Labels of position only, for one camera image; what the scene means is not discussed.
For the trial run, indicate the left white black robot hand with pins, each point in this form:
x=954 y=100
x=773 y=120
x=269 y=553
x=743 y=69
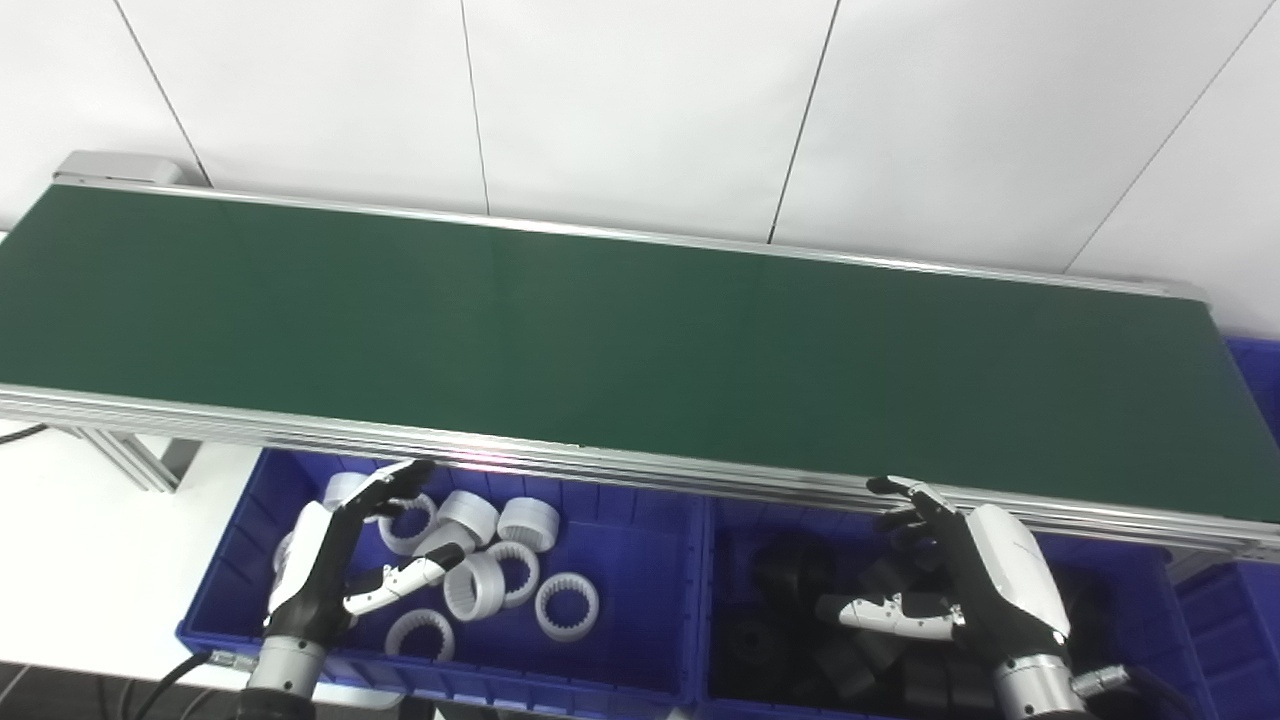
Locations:
x=300 y=560

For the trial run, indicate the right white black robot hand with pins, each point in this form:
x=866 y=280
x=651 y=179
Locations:
x=1010 y=570

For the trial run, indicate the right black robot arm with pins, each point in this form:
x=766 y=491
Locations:
x=1035 y=690

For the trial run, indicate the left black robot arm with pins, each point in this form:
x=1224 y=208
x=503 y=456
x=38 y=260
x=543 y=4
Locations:
x=285 y=670

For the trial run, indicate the blue bin holding black parts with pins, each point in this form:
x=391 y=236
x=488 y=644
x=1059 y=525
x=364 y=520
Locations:
x=1120 y=600

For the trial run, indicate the aluminium conveyor support leg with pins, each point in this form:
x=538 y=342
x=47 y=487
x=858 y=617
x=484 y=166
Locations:
x=130 y=460

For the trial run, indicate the empty blue plastic bin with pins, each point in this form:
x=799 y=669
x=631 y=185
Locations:
x=1230 y=640

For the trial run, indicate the green conveyor belt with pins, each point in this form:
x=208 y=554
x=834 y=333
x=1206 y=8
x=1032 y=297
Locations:
x=600 y=468
x=600 y=340

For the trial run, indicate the blue bin holding white parts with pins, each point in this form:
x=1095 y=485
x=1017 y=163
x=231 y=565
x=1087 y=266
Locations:
x=640 y=560

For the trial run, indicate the grey conveyor motor box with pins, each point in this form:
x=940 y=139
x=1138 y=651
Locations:
x=115 y=168

